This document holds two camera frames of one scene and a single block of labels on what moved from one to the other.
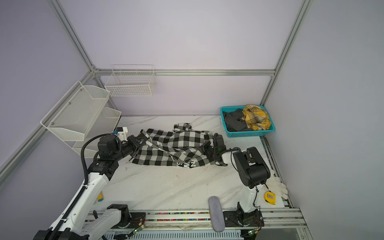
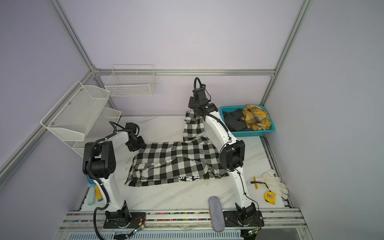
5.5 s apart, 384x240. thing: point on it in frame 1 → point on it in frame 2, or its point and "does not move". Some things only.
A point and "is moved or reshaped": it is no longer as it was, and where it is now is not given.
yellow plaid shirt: (256, 117) does not move
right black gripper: (205, 147) → (191, 103)
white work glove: (275, 186) does not move
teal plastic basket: (246, 121) does not move
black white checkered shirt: (179, 147) is moved or reshaped
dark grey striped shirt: (233, 121) does not move
